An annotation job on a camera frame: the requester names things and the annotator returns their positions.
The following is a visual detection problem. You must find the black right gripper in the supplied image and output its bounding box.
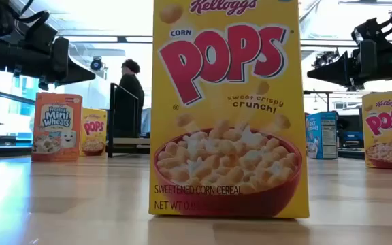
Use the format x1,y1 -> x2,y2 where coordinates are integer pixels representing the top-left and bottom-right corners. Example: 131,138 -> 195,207
306,39 -> 392,91

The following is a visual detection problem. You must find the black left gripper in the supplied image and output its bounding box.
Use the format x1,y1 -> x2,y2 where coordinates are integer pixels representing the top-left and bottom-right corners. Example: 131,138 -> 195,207
20,36 -> 97,86

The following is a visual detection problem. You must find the orange Mini-Wheats cereal box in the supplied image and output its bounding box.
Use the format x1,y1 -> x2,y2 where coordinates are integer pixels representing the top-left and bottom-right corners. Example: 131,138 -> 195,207
31,92 -> 83,163

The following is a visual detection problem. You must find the yellow Corn Pops cereal box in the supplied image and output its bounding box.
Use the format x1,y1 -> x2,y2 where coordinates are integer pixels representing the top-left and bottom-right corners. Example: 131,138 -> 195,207
361,87 -> 392,171
81,108 -> 108,157
148,0 -> 311,219

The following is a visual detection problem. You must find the blue Rice Krispies cereal box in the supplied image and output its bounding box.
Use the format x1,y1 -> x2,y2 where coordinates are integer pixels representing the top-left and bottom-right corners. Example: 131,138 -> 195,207
306,111 -> 339,160

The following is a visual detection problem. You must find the black metal wooden shelf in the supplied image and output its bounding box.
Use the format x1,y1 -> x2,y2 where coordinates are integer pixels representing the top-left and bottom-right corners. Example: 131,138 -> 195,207
107,82 -> 151,159

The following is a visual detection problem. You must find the black ceiling track light cluster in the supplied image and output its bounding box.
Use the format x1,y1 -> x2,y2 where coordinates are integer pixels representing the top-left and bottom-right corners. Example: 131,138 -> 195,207
313,49 -> 340,69

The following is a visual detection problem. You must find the person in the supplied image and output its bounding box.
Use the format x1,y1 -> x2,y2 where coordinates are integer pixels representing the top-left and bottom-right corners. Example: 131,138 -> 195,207
113,58 -> 146,139

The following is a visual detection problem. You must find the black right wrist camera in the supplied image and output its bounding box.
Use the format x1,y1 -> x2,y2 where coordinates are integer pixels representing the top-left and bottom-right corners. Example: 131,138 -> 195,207
350,18 -> 392,45

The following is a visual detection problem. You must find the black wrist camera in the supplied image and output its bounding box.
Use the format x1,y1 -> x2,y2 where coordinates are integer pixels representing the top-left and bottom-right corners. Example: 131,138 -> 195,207
21,22 -> 59,52
350,18 -> 392,45

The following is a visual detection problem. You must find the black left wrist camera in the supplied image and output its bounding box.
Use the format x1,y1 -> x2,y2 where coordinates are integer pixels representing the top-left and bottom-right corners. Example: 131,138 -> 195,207
21,22 -> 59,52

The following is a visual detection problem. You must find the black aluminium table frame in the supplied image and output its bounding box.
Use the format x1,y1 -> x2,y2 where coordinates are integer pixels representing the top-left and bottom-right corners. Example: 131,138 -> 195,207
0,142 -> 367,161

